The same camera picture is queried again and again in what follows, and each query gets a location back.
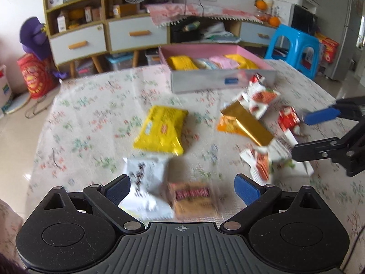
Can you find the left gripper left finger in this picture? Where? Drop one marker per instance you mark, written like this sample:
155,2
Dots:
105,200

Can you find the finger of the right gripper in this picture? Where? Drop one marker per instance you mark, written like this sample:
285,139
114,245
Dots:
347,151
346,108

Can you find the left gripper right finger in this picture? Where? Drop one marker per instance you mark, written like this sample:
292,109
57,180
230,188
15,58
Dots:
259,200

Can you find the white black-print snack bag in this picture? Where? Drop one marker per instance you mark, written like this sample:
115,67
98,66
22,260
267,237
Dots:
147,200

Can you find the brown cracker packet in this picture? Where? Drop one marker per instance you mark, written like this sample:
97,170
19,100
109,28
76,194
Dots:
194,199

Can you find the gold orange snack packet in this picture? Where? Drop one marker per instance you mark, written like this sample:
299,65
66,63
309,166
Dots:
235,119

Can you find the yellow snack bag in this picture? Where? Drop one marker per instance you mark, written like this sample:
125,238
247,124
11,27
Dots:
162,130

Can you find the white pecan kernels bag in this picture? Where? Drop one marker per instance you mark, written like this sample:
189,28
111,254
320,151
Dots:
257,97

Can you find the white orange snack bag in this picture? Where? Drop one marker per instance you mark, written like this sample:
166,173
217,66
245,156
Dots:
274,162

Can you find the small red snack bag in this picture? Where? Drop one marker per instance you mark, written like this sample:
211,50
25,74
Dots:
289,120

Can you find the floral tablecloth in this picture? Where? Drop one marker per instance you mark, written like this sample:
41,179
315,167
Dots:
92,122

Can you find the blue plastic stool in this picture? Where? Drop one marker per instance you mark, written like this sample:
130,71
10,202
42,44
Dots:
298,43

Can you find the orange fruit lower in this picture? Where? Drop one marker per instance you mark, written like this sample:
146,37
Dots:
274,21

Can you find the orange fruit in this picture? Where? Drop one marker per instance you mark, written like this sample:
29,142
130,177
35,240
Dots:
260,5
274,21

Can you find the orange fruit on top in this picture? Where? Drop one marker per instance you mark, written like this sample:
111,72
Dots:
260,5

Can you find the red round gift bag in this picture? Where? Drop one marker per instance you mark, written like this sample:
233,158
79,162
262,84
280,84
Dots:
37,74

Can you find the pink cardboard box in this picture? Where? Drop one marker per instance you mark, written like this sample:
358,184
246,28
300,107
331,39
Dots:
212,66

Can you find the wooden drawer cabinet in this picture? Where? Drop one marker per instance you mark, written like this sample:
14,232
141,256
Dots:
106,35

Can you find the purple plush toy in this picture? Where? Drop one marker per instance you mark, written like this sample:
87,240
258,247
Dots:
35,43

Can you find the pink fringed cloth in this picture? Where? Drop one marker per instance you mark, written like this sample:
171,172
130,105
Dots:
163,15

